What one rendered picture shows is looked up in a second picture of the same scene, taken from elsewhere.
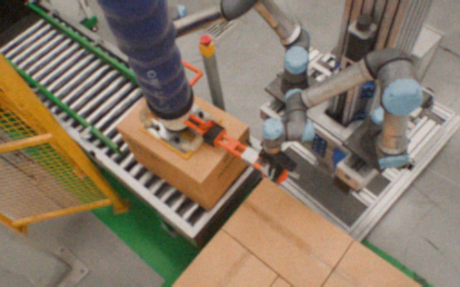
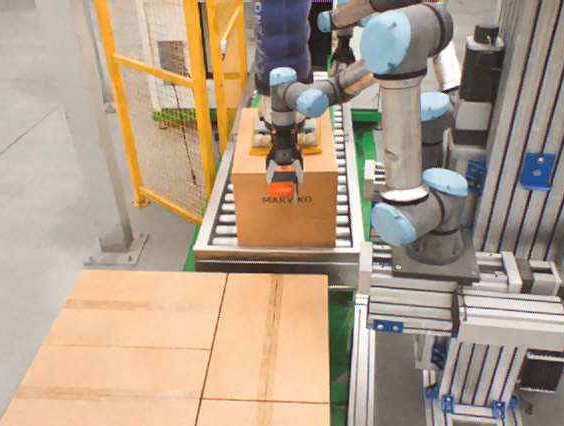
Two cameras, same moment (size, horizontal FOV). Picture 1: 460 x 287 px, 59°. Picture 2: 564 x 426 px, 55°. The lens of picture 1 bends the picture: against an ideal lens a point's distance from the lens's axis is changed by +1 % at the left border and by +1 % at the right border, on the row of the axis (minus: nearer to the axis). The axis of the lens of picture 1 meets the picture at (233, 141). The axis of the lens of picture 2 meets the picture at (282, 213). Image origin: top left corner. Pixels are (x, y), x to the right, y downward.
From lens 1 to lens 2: 1.43 m
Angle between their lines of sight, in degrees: 39
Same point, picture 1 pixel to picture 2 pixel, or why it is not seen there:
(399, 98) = (371, 29)
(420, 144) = (502, 311)
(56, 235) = (153, 225)
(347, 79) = not seen: hidden behind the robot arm
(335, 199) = (400, 406)
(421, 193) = not seen: outside the picture
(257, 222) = (262, 297)
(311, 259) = (258, 370)
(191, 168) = (242, 161)
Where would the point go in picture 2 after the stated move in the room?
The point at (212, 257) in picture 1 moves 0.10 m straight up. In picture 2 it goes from (187, 283) to (184, 263)
